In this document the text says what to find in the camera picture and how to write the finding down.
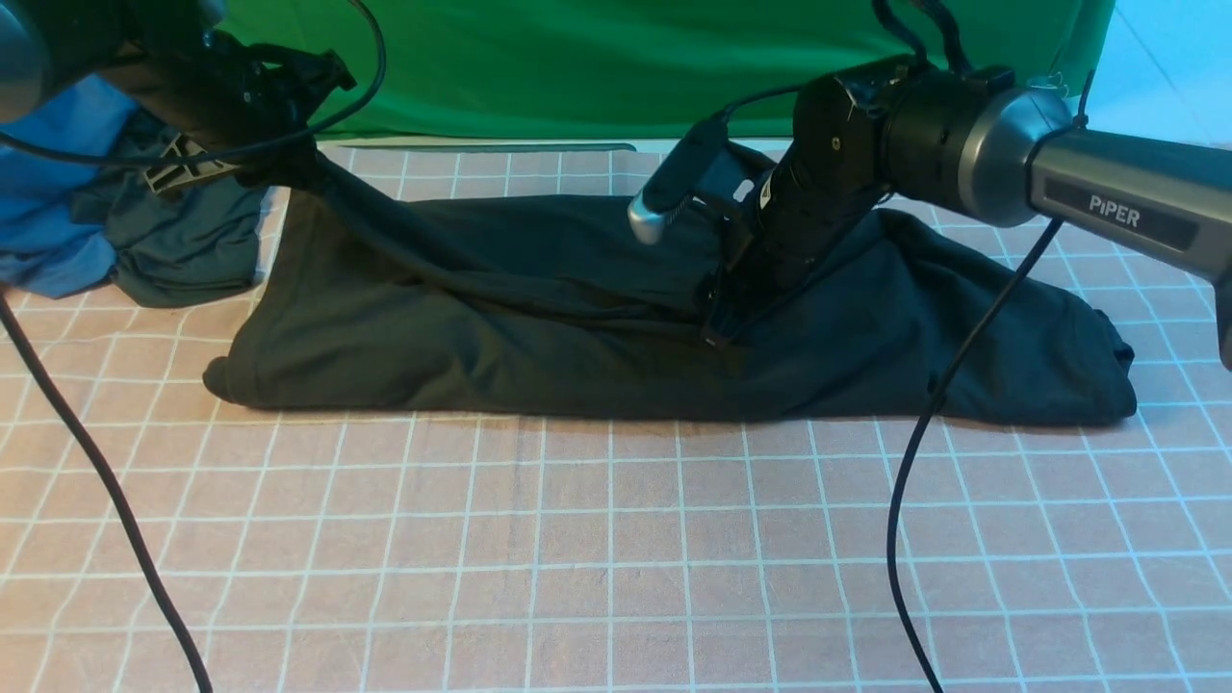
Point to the pink checkered table mat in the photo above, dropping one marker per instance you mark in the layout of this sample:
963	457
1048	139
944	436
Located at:
483	554

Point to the dark gray long-sleeve shirt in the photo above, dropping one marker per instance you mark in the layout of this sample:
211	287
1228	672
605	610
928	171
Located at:
548	305

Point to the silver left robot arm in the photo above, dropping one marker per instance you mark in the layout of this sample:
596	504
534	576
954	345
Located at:
50	45

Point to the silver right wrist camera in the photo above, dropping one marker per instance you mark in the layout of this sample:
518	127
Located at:
704	169

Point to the silver binder clip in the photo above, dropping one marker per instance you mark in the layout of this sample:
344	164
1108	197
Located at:
1054	83

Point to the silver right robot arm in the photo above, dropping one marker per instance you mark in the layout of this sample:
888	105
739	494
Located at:
985	148

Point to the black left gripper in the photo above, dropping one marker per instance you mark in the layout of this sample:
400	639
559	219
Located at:
236	110

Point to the dark teal crumpled garment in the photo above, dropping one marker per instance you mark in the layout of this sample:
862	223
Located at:
192	247

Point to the green backdrop cloth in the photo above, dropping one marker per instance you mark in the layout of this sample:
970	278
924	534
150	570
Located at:
627	70

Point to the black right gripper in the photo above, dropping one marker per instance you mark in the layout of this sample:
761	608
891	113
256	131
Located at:
828	179

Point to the blue cloth garment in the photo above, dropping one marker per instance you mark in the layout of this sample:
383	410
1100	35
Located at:
42	250

